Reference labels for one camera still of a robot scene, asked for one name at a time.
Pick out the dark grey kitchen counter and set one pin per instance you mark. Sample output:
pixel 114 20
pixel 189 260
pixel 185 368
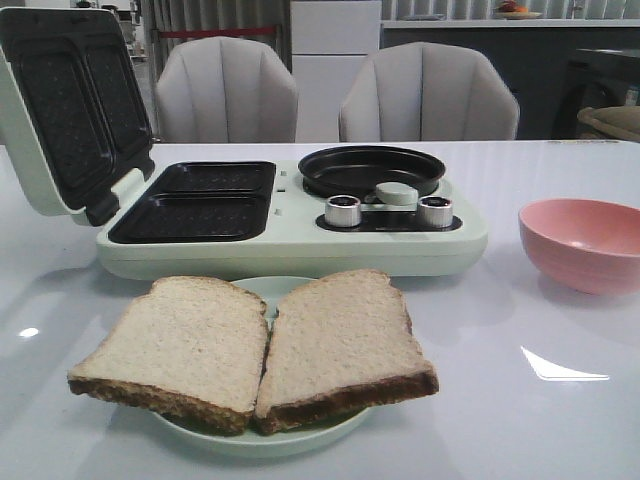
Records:
pixel 532 56

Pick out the black round frying pan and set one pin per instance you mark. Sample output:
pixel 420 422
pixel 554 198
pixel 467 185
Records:
pixel 357 170

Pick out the bread slice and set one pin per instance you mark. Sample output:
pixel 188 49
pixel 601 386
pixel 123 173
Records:
pixel 192 347
pixel 340 344

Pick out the grey upholstered chair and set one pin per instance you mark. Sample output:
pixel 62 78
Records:
pixel 226 90
pixel 425 91

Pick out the beige sofa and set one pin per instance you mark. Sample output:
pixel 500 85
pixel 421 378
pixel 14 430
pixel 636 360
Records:
pixel 618 122

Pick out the mint green sandwich maker lid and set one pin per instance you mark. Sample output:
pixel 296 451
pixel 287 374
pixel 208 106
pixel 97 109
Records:
pixel 72 117

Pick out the silver control knob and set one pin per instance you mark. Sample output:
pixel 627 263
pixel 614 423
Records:
pixel 343 211
pixel 434 212

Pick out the mint green round plate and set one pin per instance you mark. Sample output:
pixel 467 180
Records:
pixel 252 444

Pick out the mint green breakfast maker base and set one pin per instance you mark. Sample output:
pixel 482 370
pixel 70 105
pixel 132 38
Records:
pixel 252 218

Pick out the right grey upholstered chair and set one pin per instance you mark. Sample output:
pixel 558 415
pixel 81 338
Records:
pixel 425 91

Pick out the fruit plate on counter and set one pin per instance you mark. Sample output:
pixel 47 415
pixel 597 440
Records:
pixel 512 10

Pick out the pink bowl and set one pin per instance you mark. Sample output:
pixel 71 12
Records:
pixel 589 245

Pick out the left silver control knob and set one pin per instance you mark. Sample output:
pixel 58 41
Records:
pixel 343 211

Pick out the white refrigerator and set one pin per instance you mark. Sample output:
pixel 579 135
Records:
pixel 329 41

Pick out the left grey upholstered chair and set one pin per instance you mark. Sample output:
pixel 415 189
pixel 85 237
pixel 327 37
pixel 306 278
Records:
pixel 226 90

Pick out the right silver control knob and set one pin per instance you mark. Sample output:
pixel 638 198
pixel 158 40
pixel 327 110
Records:
pixel 434 212

